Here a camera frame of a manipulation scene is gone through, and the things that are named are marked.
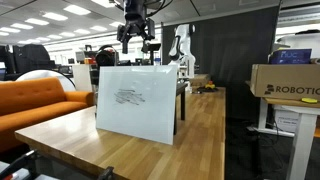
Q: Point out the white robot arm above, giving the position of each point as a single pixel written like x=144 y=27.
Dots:
x=181 y=43

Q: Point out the blue product box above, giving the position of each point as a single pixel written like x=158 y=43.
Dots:
x=290 y=56

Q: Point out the white round panel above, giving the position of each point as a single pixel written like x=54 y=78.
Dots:
x=50 y=74

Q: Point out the white labelled box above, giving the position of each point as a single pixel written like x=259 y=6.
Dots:
x=286 y=120

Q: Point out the dark wooden stand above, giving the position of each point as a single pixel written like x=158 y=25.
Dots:
x=182 y=100

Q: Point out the printed brown cardboard box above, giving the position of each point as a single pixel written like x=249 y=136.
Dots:
x=286 y=81

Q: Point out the plain flat cardboard box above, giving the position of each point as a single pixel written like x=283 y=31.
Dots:
x=199 y=80

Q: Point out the white rounded machine cover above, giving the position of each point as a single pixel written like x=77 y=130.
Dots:
x=300 y=41

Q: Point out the black clamp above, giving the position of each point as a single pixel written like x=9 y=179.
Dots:
x=106 y=173

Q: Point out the white desk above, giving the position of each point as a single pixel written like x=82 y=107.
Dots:
x=303 y=140

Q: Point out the black frame bar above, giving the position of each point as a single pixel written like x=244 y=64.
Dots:
x=16 y=165

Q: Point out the yellow toy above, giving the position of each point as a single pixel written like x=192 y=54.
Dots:
x=209 y=85

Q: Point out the white glass whiteboard with scribble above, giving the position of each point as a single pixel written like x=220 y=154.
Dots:
x=140 y=113

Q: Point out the ceiling light panel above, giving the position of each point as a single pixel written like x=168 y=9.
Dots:
x=103 y=2
x=36 y=21
x=67 y=34
x=21 y=26
x=82 y=31
x=116 y=24
x=9 y=29
x=98 y=28
x=55 y=16
x=76 y=9

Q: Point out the yellow flat object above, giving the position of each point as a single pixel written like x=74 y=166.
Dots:
x=309 y=100

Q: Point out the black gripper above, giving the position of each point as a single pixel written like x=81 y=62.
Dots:
x=135 y=11

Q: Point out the orange sofa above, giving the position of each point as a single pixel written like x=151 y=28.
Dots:
x=33 y=103

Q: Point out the white cabinet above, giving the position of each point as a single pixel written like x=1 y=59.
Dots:
x=81 y=78

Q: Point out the black equipment case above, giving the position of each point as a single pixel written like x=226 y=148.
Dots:
x=31 y=56

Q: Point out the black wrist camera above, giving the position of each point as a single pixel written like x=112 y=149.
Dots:
x=151 y=29

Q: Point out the black curtain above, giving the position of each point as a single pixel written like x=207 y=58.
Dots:
x=233 y=66

